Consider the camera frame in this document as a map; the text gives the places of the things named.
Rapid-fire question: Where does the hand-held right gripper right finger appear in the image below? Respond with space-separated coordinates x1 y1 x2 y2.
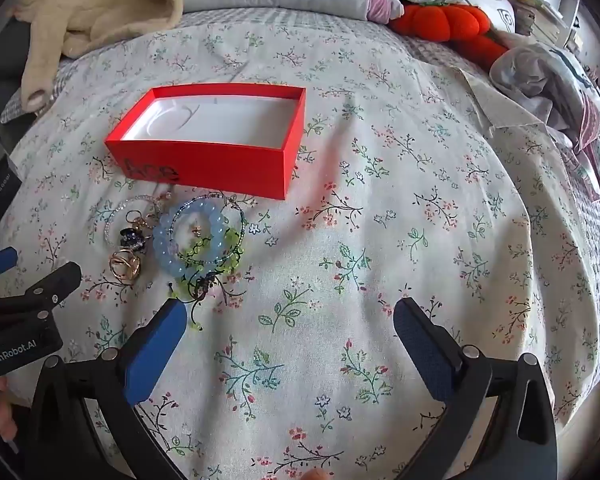
393 297 561 480

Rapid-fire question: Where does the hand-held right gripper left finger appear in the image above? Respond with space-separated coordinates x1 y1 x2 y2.
15 299 188 480

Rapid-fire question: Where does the gold hair clip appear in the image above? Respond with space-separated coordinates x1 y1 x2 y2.
109 252 143 281

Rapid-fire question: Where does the clear bead bracelet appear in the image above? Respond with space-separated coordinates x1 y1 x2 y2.
102 194 173 248

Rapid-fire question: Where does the black hair claw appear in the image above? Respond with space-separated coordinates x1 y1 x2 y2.
117 227 148 251

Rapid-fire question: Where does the blue bead bracelet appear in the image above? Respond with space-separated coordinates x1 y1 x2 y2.
152 199 229 277

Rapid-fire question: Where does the green bead bracelet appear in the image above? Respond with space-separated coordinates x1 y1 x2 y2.
169 225 248 333

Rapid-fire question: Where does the thin dark bead bracelet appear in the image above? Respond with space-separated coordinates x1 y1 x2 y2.
165 191 247 266

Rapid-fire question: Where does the red cardboard box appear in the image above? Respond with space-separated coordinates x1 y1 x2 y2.
104 83 308 201

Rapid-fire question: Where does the floral bed sheet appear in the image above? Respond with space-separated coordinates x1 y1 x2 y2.
0 7 600 480

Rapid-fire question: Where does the dark cloth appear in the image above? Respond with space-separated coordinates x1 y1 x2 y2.
0 15 36 161

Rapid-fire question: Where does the cream fleece blanket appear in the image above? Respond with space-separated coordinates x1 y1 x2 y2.
15 0 183 111

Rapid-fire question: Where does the pile of clothes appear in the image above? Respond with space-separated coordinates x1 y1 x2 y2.
490 42 600 201

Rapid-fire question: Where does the orange plush pumpkin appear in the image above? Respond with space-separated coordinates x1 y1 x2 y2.
390 2 511 68

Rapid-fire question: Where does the stack of books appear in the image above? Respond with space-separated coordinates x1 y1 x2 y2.
510 0 581 53

